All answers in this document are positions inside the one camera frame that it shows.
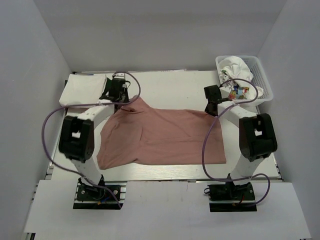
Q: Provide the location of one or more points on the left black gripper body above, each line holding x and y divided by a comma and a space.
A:
124, 96

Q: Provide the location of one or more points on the white printed t shirt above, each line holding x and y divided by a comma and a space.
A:
237, 79

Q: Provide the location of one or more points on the pink t shirt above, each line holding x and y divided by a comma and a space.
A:
138, 133

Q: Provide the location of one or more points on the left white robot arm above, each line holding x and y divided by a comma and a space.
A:
77, 139

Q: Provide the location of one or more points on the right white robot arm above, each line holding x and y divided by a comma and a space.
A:
256, 135

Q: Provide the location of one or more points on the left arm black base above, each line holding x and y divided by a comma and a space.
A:
103, 201

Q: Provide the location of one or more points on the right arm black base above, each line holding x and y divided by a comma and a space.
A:
228, 198

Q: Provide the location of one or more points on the folded green t shirt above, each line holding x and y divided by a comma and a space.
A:
107, 87

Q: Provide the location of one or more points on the folded white t shirt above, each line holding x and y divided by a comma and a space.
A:
83, 89

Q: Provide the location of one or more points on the white plastic basket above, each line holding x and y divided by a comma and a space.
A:
259, 79

